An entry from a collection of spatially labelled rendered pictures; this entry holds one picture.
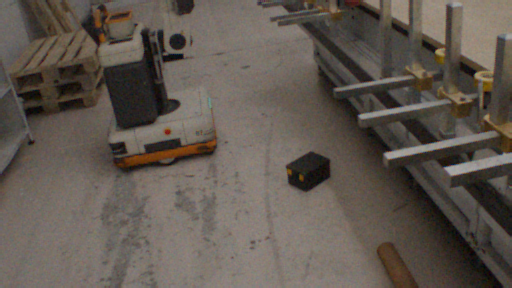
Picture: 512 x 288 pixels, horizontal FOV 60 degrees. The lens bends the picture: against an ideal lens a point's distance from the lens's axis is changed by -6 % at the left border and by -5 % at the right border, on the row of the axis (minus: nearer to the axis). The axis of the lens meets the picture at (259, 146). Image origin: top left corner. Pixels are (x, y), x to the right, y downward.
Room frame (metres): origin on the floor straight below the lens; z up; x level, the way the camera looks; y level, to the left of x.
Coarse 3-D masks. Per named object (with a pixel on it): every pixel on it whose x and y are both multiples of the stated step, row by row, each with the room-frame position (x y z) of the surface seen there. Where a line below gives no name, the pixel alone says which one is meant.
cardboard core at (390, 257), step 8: (384, 248) 1.47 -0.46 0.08; (392, 248) 1.46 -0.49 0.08; (384, 256) 1.44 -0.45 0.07; (392, 256) 1.41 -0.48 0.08; (384, 264) 1.41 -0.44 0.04; (392, 264) 1.37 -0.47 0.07; (400, 264) 1.36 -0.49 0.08; (392, 272) 1.34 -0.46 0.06; (400, 272) 1.32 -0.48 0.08; (408, 272) 1.32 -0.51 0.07; (392, 280) 1.33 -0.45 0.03; (400, 280) 1.28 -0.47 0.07; (408, 280) 1.27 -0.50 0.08
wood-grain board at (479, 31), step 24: (360, 0) 2.47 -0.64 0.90; (432, 0) 2.26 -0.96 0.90; (456, 0) 2.21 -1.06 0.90; (480, 0) 2.16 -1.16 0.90; (504, 0) 2.11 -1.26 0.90; (408, 24) 1.90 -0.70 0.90; (432, 24) 1.85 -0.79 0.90; (480, 24) 1.77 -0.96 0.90; (504, 24) 1.74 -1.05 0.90; (480, 48) 1.50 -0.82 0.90
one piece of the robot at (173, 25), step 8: (160, 0) 2.83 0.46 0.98; (168, 0) 2.83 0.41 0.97; (160, 8) 2.83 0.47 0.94; (168, 8) 2.83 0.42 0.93; (176, 8) 2.96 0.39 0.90; (168, 16) 2.79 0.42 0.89; (176, 16) 2.79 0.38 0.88; (168, 24) 2.79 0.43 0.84; (176, 24) 2.79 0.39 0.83; (184, 24) 2.88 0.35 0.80; (168, 32) 2.79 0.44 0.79; (176, 32) 2.79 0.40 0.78; (184, 32) 2.80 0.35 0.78; (168, 40) 2.79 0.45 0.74; (176, 40) 2.79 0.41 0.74; (184, 40) 2.79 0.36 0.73; (168, 48) 2.79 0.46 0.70; (176, 48) 2.79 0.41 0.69; (184, 48) 2.79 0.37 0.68
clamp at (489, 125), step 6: (486, 120) 1.04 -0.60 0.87; (486, 126) 1.03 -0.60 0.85; (492, 126) 1.01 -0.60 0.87; (498, 126) 0.99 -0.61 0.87; (504, 126) 0.99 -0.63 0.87; (510, 126) 0.98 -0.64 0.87; (498, 132) 0.98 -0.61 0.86; (504, 132) 0.96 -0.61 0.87; (510, 132) 0.96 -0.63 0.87; (504, 138) 0.95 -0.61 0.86; (510, 138) 0.93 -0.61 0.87; (504, 144) 0.95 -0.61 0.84; (510, 144) 0.93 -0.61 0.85; (504, 150) 0.94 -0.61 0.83; (510, 150) 0.93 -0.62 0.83
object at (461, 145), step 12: (492, 132) 0.99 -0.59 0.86; (432, 144) 0.97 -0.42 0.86; (444, 144) 0.96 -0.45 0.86; (456, 144) 0.96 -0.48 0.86; (468, 144) 0.96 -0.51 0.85; (480, 144) 0.96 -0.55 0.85; (492, 144) 0.96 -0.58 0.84; (384, 156) 0.96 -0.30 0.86; (396, 156) 0.94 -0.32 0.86; (408, 156) 0.94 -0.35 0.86; (420, 156) 0.94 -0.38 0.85; (432, 156) 0.95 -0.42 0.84; (444, 156) 0.95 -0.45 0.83
